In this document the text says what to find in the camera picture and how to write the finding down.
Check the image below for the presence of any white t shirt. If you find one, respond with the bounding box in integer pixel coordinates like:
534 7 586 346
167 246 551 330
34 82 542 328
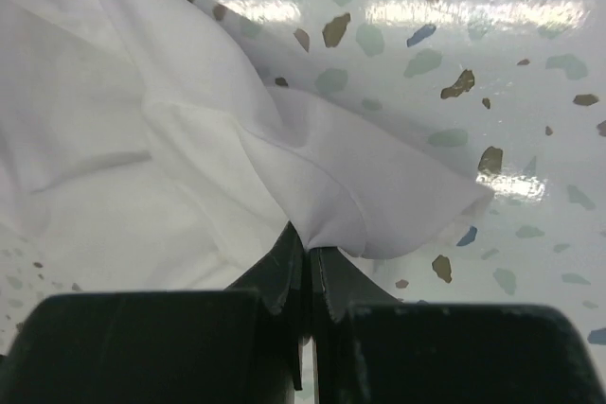
1 0 492 290

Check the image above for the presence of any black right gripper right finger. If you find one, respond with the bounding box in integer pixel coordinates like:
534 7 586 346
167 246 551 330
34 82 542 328
310 248 605 404

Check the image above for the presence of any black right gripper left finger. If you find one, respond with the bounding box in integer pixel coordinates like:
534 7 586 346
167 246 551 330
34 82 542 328
1 226 304 403

